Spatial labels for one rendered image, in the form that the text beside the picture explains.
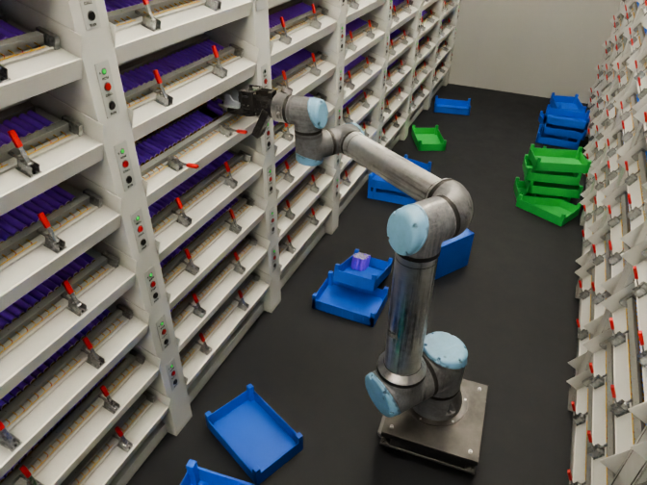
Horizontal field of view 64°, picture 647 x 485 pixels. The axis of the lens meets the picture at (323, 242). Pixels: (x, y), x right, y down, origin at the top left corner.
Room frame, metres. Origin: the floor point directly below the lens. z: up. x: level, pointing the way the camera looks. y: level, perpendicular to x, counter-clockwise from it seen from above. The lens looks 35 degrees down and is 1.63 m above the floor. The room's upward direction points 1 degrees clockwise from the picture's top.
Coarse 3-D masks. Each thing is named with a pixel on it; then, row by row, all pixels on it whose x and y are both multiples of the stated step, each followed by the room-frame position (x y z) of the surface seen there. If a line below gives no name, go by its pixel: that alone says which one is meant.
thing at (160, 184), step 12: (216, 96) 1.80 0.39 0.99; (240, 120) 1.68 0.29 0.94; (252, 120) 1.71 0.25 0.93; (156, 132) 1.48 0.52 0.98; (204, 144) 1.49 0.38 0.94; (216, 144) 1.50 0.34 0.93; (228, 144) 1.56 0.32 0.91; (180, 156) 1.40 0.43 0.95; (192, 156) 1.41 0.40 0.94; (204, 156) 1.43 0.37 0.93; (216, 156) 1.50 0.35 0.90; (168, 168) 1.32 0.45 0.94; (192, 168) 1.37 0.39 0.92; (144, 180) 1.18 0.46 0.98; (156, 180) 1.26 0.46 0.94; (168, 180) 1.27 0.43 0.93; (180, 180) 1.33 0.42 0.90; (156, 192) 1.22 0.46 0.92
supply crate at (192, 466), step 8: (192, 464) 0.70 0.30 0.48; (192, 472) 0.69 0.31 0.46; (200, 472) 0.70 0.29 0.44; (208, 472) 0.69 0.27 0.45; (216, 472) 0.69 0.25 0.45; (184, 480) 0.67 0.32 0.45; (192, 480) 0.69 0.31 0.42; (200, 480) 0.70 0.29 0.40; (208, 480) 0.70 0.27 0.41; (216, 480) 0.69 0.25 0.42; (224, 480) 0.68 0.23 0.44; (232, 480) 0.68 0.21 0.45; (240, 480) 0.67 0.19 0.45
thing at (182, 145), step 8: (216, 120) 1.60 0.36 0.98; (224, 120) 1.62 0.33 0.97; (208, 128) 1.54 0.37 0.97; (216, 128) 1.58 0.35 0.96; (192, 136) 1.48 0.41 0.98; (200, 136) 1.50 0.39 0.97; (208, 136) 1.52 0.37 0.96; (176, 144) 1.41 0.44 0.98; (184, 144) 1.42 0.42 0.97; (192, 144) 1.46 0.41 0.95; (168, 152) 1.36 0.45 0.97; (176, 152) 1.39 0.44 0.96; (152, 160) 1.31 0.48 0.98; (160, 160) 1.32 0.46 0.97; (144, 168) 1.26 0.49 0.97; (152, 168) 1.29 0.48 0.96
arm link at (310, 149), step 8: (296, 136) 1.54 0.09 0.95; (304, 136) 1.52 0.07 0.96; (312, 136) 1.52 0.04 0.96; (320, 136) 1.54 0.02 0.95; (328, 136) 1.57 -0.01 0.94; (296, 144) 1.54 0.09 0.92; (304, 144) 1.52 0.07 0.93; (312, 144) 1.52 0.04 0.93; (320, 144) 1.54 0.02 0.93; (328, 144) 1.55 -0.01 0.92; (296, 152) 1.55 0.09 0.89; (304, 152) 1.52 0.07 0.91; (312, 152) 1.52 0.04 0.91; (320, 152) 1.53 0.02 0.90; (328, 152) 1.55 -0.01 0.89; (304, 160) 1.52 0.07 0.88; (312, 160) 1.52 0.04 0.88; (320, 160) 1.54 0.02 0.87
